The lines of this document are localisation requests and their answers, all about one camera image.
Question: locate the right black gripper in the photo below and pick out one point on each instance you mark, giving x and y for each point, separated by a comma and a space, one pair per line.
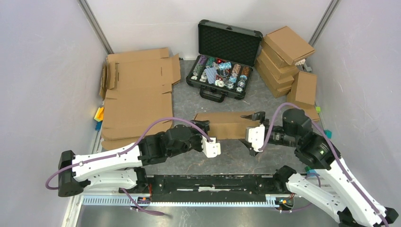
260, 114

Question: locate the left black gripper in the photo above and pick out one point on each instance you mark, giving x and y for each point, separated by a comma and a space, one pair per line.
199, 135

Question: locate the brown cardboard box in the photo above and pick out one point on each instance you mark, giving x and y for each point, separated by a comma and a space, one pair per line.
227, 125

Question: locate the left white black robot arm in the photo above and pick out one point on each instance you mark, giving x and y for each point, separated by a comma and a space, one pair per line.
122, 168

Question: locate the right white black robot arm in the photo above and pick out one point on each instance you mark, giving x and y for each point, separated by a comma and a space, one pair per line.
350, 205

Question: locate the low folded cardboard box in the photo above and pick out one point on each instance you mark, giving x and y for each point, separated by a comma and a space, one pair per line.
312, 113

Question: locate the leaning folded cardboard box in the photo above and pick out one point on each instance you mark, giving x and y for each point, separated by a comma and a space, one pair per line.
303, 90

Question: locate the stacked folded cardboard boxes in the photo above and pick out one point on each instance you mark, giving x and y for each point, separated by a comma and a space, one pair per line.
276, 74

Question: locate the black poker chip case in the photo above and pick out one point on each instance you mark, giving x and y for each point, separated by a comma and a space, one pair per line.
223, 67

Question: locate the white plastic connector piece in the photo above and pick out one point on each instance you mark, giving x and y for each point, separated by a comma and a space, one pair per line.
303, 66

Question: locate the teal toy cube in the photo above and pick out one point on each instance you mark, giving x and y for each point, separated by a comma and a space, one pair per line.
328, 133

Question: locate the flat cardboard sheet stack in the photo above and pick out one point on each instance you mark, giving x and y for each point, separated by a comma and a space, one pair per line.
136, 88

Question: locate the blue toy blocks stack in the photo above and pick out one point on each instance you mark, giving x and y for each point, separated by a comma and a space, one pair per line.
310, 171

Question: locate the yellow orange toy block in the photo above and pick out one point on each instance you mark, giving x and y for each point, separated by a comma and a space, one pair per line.
99, 115

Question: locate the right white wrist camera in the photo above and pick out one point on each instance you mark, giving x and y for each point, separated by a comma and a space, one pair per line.
255, 137

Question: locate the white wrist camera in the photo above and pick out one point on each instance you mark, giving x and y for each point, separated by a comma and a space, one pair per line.
210, 148
255, 137

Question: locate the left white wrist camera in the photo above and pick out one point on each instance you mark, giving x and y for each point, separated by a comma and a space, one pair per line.
210, 148

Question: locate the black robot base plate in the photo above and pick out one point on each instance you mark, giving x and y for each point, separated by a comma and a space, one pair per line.
208, 188

